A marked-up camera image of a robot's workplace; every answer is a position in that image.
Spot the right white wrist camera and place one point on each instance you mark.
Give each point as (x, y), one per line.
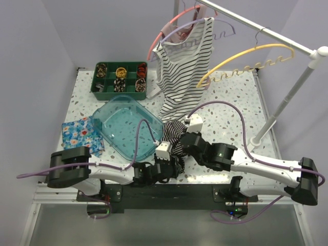
(194, 123)

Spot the purple plastic hanger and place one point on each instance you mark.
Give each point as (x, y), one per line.
(228, 30)

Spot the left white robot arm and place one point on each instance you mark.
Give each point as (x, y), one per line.
(87, 173)

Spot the green compartment organizer tray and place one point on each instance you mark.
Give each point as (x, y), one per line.
(108, 81)

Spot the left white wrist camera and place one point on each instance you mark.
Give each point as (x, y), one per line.
(163, 151)

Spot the yellow rolled sock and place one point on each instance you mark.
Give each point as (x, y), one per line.
(121, 72)

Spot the brown white patterned sock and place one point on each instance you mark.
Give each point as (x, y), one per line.
(140, 85)

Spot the black beige patterned sock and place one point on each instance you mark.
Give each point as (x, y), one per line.
(119, 85)

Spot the brown patterned rolled sock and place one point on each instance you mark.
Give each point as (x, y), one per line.
(101, 70)

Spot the red black rolled sock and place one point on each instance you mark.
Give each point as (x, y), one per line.
(142, 70)

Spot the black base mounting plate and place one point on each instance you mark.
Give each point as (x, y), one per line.
(163, 197)

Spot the teal transparent plastic bin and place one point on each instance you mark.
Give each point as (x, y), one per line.
(128, 126)

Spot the grey black rolled sock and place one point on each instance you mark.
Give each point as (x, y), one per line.
(99, 88)

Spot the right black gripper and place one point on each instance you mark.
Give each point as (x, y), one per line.
(198, 133)

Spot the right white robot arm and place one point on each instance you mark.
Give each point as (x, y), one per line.
(295, 179)

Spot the yellow plastic hanger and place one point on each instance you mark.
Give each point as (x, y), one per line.
(280, 59)

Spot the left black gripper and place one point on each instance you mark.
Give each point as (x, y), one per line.
(174, 164)

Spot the pink plastic hanger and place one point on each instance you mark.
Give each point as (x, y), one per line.
(157, 41)

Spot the white clothes rack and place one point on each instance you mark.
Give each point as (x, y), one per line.
(300, 107)

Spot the blue floral folded cloth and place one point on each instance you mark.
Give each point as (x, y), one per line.
(81, 133)

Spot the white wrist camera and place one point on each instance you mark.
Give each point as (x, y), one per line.
(163, 151)
(194, 123)

